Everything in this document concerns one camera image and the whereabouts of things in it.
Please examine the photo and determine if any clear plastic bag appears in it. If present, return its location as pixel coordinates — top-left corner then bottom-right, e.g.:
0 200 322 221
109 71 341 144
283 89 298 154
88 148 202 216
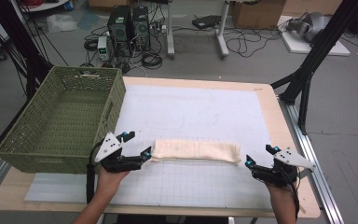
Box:
46 13 79 35

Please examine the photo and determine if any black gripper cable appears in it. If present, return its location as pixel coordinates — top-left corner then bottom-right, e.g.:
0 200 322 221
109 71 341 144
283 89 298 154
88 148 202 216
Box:
85 140 104 205
283 166 302 219

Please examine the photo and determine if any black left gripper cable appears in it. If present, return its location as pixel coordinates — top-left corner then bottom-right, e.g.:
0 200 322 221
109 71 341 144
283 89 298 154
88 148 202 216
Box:
85 140 104 205

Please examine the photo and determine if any black computer tower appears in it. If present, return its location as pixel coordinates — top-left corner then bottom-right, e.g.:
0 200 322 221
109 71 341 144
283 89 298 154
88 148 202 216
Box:
131 6 152 52
106 5 134 58

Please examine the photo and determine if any white grid mat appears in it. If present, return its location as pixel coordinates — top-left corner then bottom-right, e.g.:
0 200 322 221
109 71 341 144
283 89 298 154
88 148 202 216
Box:
23 84 276 210

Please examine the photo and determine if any white desk leg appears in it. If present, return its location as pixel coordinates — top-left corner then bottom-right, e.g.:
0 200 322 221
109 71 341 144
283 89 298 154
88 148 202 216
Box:
165 0 176 61
215 0 231 60

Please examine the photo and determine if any black metal stand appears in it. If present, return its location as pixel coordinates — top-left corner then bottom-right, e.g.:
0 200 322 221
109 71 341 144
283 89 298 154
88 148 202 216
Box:
269 0 358 136
0 0 54 101

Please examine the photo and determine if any grey rounded shell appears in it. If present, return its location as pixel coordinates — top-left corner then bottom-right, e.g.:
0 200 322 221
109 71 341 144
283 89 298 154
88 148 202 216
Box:
285 11 333 44

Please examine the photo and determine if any green woven basket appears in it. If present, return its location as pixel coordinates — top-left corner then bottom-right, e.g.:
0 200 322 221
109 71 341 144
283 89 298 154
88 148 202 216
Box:
0 65 128 175

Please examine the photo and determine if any white power supply unit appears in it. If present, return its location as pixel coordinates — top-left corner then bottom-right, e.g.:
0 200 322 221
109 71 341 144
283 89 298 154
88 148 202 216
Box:
96 35 111 62

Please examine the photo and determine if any person's right hand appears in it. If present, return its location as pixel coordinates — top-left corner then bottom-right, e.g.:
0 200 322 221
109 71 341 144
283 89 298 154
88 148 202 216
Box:
265 182 297 203

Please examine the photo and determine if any cream towel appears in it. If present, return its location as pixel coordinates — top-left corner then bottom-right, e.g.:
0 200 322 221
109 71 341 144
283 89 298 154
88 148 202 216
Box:
149 137 242 166

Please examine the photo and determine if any black floor cable tangle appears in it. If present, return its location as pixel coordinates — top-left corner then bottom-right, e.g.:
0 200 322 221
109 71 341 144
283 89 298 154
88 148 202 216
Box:
225 25 283 59

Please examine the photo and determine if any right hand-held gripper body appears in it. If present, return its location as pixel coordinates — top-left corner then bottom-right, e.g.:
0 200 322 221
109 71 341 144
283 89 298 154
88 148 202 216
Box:
251 147 317 189

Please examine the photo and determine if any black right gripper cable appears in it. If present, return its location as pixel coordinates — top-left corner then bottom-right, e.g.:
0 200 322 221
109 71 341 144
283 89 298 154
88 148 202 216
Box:
283 166 302 219

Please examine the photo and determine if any black flat device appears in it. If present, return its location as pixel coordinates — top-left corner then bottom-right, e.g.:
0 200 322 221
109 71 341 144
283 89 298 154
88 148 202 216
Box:
191 14 222 31

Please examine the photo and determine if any person's left hand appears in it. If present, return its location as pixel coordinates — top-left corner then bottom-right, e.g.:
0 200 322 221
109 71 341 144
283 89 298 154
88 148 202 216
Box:
96 166 131 201

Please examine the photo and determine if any white floor board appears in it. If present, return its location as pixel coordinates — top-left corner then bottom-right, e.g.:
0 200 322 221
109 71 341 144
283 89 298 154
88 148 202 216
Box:
277 15 351 57

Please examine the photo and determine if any brown cardboard box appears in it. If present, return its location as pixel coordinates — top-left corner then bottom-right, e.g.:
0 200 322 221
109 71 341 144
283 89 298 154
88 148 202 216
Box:
230 0 287 31

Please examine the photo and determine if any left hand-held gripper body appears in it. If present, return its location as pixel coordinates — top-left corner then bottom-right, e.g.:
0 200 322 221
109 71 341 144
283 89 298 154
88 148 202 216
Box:
93 132 145 174

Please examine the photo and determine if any coiled black cable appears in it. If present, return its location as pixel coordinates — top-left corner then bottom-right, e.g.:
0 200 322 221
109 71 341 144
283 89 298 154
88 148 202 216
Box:
141 51 164 71

